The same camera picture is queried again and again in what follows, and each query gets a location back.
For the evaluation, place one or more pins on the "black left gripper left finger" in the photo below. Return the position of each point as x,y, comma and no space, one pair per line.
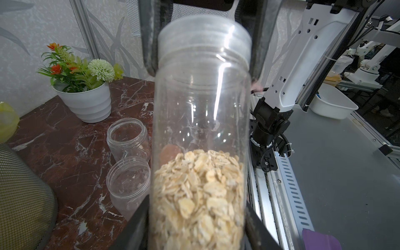
135,234

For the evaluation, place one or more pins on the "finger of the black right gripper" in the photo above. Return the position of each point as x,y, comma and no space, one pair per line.
259,19
154,16

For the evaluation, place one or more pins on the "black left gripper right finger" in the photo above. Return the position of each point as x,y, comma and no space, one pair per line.
257,237

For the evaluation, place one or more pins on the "red-lidded oatmeal jar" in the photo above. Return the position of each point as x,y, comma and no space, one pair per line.
128,183

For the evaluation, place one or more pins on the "clear plastic jar lid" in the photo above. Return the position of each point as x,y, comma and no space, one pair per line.
223,34

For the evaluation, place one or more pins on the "brown-lidded oatmeal jar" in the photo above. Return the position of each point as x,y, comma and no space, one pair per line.
128,137

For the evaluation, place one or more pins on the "small oatmeal jar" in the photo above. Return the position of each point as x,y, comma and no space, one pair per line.
201,105

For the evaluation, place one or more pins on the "brown jar lid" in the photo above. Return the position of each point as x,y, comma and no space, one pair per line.
168,153

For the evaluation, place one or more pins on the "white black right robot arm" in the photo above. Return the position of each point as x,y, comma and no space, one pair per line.
324,23

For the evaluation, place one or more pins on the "potted artificial flower plant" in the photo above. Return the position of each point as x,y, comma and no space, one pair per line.
83,85

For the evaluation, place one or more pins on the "mesh waste bin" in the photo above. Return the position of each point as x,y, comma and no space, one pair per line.
28,205

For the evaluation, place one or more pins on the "white plastic tub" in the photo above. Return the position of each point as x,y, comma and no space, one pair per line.
332,103

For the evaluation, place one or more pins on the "yellow plastic bin liner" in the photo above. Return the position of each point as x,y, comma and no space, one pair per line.
9,122

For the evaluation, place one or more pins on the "white wire mesh basket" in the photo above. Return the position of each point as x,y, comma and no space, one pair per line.
179,11

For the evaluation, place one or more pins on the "purple pink-handled scoop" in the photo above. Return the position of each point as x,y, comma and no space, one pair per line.
318,241

